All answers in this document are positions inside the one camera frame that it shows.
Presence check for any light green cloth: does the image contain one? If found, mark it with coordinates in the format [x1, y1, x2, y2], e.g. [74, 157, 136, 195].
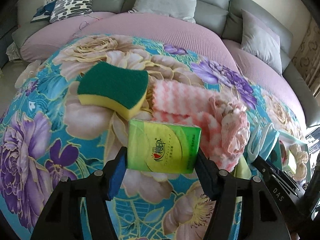
[233, 155, 252, 180]

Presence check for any pink white fluffy cloth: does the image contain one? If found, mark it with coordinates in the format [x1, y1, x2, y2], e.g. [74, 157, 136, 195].
[152, 80, 250, 172]

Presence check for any green tissue pack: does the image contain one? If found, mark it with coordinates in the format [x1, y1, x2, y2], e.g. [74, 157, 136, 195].
[127, 119, 201, 174]

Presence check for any red tape roll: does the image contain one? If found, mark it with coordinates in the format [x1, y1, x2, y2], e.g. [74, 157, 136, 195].
[279, 140, 289, 168]

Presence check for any cream lace scrunchie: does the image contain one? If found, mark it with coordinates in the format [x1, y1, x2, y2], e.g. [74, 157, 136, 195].
[289, 144, 309, 181]

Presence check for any blue face mask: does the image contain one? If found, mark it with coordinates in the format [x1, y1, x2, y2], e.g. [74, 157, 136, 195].
[247, 122, 280, 166]

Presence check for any green yellow sponge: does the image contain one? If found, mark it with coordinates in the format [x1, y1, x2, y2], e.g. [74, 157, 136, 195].
[77, 62, 149, 120]

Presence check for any teal shallow cardboard box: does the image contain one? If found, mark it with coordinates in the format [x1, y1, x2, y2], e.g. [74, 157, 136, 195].
[278, 131, 312, 186]

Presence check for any pink sofa seat cover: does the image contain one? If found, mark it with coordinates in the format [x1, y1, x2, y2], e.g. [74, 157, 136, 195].
[13, 12, 306, 129]

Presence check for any grey purple right cushion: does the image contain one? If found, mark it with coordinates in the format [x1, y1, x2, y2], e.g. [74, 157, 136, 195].
[240, 10, 282, 75]

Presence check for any patterned beige curtain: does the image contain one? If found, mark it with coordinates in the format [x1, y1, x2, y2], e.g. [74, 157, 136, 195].
[292, 17, 320, 98]

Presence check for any grey sofa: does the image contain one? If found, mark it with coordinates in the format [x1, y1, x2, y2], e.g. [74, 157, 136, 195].
[11, 0, 320, 128]

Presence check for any black white patterned pillow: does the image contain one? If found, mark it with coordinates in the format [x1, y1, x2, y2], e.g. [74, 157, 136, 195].
[49, 0, 93, 23]

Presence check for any blue book on sofa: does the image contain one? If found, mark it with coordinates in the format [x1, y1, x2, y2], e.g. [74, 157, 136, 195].
[31, 1, 56, 23]

